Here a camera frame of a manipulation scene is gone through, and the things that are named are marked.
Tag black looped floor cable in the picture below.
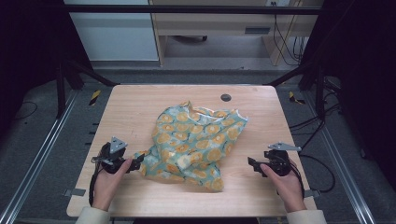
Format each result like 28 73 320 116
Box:
298 153 337 194

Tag black horizontal frame bar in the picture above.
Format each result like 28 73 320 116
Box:
61 4 323 16

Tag person's left hand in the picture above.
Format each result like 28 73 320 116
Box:
91 158 134 213

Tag person's cream sleeve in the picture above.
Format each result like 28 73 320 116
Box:
286 209 328 224
75 205 112 224

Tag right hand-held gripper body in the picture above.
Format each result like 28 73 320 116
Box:
263 142 303 178

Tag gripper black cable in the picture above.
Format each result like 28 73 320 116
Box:
276 160 306 200
88 148 105 207

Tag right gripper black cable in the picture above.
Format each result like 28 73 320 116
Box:
276 160 306 200

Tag black metal frame stand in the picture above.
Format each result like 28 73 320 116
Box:
264 59 327 121
55 58 121 119

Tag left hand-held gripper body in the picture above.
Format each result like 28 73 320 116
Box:
91 135 129 175

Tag black floor cable bundle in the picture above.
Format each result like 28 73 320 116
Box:
289 77 343 151

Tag person's right cream sleeve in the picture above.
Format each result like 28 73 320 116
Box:
286 209 328 224

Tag white cabinet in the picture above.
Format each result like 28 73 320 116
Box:
63 0 160 62

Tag yellow black tape strip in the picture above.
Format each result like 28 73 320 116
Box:
288 91 306 106
89 89 103 107

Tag thin black floor cable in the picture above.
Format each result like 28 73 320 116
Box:
12 100 39 121

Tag dark curtain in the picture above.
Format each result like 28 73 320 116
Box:
0 0 93 138
300 0 396 185

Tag person's right hand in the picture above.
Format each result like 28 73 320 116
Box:
259 159 308 215

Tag light wooden desk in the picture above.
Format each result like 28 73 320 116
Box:
148 0 325 67

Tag aluminium floor rail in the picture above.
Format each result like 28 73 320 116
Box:
303 91 378 224
0 89 79 224

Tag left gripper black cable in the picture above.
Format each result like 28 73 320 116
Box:
88 148 105 207

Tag black hanging desk cables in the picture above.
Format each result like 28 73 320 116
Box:
272 1 308 67

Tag green orange-print cloth bag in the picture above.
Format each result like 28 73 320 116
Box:
134 100 249 193

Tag person's left cream sleeve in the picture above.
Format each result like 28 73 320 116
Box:
75 205 112 224

